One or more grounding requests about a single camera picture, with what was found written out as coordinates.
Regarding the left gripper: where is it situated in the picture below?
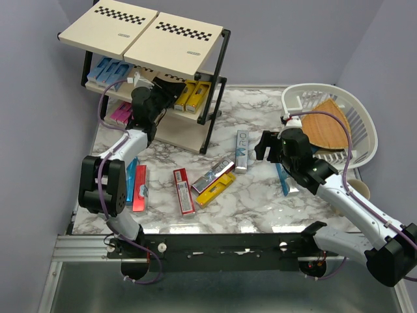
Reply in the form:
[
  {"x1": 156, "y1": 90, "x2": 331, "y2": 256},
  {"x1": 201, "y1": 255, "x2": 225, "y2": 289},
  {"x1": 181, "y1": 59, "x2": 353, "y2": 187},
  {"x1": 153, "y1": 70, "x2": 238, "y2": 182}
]
[{"x1": 148, "y1": 77, "x2": 186, "y2": 123}]

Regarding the yellow toothpaste box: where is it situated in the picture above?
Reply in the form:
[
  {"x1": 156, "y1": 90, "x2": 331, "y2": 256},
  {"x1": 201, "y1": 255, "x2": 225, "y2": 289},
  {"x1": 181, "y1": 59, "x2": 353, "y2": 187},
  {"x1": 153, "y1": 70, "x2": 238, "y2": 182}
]
[
  {"x1": 196, "y1": 173, "x2": 236, "y2": 208},
  {"x1": 185, "y1": 81, "x2": 211, "y2": 113},
  {"x1": 174, "y1": 80, "x2": 197, "y2": 112}
]

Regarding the pink toothpaste box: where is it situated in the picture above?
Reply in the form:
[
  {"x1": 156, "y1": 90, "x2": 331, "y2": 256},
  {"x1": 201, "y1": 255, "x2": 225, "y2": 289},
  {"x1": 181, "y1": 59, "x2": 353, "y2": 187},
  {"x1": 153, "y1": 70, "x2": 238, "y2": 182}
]
[
  {"x1": 110, "y1": 102, "x2": 125, "y2": 126},
  {"x1": 118, "y1": 102, "x2": 132, "y2": 126}
]

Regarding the light blue toothpaste box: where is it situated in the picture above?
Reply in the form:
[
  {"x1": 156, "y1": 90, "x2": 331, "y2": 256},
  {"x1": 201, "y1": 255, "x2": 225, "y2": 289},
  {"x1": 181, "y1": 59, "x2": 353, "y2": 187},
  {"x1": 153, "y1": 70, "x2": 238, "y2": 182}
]
[
  {"x1": 87, "y1": 56, "x2": 111, "y2": 83},
  {"x1": 105, "y1": 61, "x2": 133, "y2": 91},
  {"x1": 96, "y1": 59, "x2": 121, "y2": 87}
]

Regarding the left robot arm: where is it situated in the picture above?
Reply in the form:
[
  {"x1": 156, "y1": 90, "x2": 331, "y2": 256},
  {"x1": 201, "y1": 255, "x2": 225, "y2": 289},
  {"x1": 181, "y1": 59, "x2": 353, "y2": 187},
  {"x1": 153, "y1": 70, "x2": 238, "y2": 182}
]
[{"x1": 78, "y1": 78, "x2": 186, "y2": 258}]

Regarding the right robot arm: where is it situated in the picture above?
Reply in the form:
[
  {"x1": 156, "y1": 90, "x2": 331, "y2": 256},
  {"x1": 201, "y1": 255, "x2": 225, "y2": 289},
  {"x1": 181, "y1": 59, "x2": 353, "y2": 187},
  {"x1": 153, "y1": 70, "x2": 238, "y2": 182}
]
[{"x1": 254, "y1": 128, "x2": 416, "y2": 287}]

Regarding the beige three-tier shelf rack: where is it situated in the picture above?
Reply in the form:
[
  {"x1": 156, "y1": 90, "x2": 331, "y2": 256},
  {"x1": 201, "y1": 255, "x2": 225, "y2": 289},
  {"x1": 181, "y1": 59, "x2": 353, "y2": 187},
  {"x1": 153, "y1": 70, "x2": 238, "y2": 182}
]
[{"x1": 58, "y1": 1, "x2": 231, "y2": 154}]

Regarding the silver R&O box upper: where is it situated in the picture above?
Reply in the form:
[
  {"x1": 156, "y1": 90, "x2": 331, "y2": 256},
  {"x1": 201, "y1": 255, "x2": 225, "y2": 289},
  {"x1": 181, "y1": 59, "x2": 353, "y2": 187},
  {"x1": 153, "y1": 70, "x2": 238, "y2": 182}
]
[{"x1": 235, "y1": 130, "x2": 249, "y2": 173}]

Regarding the silver red R&O box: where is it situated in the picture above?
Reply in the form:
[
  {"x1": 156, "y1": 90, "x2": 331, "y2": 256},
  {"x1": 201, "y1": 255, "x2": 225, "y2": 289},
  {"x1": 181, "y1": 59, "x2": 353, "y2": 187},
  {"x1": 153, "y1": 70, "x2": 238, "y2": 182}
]
[{"x1": 192, "y1": 157, "x2": 235, "y2": 194}]

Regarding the silver blue R&O box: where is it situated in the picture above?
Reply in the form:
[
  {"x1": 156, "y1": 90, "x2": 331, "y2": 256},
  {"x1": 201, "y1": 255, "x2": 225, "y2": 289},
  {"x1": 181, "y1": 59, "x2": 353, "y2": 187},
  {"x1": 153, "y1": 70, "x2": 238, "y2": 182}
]
[{"x1": 276, "y1": 163, "x2": 299, "y2": 196}]

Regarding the white plastic dish basket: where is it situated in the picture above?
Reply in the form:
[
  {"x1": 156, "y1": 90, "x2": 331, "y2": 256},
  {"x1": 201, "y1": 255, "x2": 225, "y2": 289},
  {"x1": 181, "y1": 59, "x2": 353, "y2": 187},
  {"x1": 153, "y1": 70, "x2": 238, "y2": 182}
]
[{"x1": 281, "y1": 83, "x2": 378, "y2": 169}]

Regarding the woven wicker fan tray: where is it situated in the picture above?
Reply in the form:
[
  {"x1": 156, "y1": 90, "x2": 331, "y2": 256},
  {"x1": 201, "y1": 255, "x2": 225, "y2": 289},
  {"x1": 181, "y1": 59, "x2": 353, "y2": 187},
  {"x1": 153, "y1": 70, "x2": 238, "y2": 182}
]
[{"x1": 301, "y1": 98, "x2": 351, "y2": 150}]

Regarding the blue metallic toothpaste box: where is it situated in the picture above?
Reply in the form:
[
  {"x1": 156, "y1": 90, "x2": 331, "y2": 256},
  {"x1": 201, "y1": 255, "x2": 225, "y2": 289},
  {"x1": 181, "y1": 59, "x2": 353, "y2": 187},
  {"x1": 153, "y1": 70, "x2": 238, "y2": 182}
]
[{"x1": 126, "y1": 157, "x2": 139, "y2": 207}]

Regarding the red toothpaste box barcode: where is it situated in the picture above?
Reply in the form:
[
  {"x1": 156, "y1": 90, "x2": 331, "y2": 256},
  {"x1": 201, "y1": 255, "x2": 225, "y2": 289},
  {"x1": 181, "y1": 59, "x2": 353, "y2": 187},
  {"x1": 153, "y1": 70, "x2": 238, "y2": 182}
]
[{"x1": 173, "y1": 168, "x2": 195, "y2": 216}]

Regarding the red R&O toothpaste box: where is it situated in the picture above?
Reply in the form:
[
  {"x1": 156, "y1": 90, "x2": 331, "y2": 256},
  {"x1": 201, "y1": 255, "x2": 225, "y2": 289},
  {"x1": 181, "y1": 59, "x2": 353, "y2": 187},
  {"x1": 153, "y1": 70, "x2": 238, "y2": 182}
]
[{"x1": 132, "y1": 165, "x2": 149, "y2": 213}]

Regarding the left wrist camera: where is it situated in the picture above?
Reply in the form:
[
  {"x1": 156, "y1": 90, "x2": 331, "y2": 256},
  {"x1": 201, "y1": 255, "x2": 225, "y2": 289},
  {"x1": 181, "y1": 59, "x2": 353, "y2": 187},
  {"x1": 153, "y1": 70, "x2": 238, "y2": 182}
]
[{"x1": 126, "y1": 71, "x2": 154, "y2": 89}]

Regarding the black mounting rail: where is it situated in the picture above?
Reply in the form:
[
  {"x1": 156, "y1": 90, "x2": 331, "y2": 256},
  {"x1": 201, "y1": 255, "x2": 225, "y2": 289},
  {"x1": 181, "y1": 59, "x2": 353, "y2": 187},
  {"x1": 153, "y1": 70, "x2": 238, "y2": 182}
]
[{"x1": 107, "y1": 233, "x2": 340, "y2": 276}]

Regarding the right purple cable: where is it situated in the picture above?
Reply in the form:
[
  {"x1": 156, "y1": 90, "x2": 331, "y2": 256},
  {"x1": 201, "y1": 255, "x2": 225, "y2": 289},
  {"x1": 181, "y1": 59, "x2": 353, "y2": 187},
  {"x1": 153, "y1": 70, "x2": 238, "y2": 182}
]
[{"x1": 286, "y1": 110, "x2": 417, "y2": 281}]

